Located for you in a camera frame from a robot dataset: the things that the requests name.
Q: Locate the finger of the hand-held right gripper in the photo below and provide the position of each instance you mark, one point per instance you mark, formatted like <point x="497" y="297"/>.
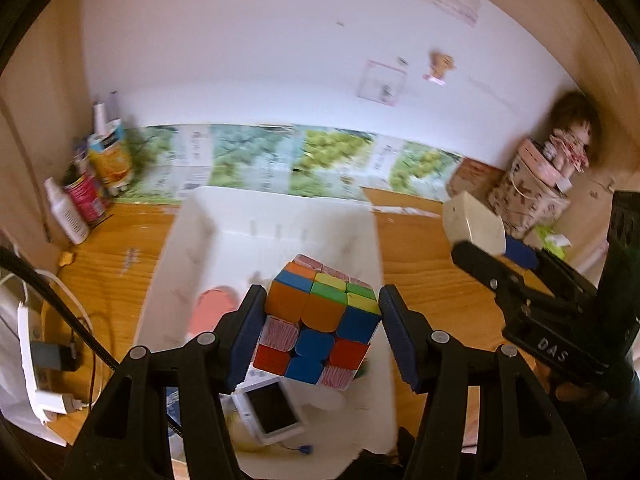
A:
<point x="520" y="252"/>
<point x="480" y="262"/>

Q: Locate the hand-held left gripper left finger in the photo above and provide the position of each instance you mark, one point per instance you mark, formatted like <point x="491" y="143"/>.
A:
<point x="250" y="330"/>

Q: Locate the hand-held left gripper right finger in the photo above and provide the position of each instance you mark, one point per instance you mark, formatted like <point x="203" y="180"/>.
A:
<point x="400" y="340"/>

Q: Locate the beige soap bar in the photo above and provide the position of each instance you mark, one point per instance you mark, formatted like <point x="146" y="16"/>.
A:
<point x="472" y="222"/>

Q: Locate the colourful puzzle cube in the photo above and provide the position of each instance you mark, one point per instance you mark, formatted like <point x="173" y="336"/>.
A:
<point x="315" y="320"/>

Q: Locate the white plastic storage tray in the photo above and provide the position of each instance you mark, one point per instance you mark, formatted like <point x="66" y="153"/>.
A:
<point x="300" y="220"/>

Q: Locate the green tissue pack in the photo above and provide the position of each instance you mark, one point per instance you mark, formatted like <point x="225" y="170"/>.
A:
<point x="550" y="237"/>

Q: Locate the beige patterned bag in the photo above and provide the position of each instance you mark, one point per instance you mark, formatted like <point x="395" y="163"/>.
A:
<point x="520" y="200"/>

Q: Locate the brown cardboard box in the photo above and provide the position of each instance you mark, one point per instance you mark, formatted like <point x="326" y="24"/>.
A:
<point x="475" y="177"/>

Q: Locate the grape print paper sheet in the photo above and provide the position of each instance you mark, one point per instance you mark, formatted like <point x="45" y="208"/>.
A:
<point x="425" y="170"/>
<point x="330" y="155"/>
<point x="250" y="152"/>
<point x="160" y="155"/>

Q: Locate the brown-haired rag doll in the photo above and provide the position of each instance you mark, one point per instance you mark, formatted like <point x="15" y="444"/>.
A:
<point x="572" y="135"/>

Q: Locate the white usb charger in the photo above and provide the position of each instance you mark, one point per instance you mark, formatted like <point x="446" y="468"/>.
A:
<point x="60" y="402"/>

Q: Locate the pink can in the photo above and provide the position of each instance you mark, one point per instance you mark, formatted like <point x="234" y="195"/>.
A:
<point x="87" y="197"/>

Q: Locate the white spray bottle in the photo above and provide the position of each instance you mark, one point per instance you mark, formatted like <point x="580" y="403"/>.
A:
<point x="67" y="215"/>

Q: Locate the orange juice carton holder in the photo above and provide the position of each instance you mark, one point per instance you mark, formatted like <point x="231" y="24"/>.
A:
<point x="112" y="160"/>

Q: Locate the white power strip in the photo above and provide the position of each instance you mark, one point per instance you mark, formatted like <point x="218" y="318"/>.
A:
<point x="27" y="355"/>

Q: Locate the white pen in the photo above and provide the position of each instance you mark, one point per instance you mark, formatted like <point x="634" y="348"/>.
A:
<point x="100" y="117"/>

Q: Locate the yellow cartoon wall sticker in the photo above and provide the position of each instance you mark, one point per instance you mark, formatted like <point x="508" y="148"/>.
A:
<point x="440" y="66"/>

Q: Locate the pink framed wall sticker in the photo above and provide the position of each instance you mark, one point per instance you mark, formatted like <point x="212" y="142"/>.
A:
<point x="381" y="82"/>

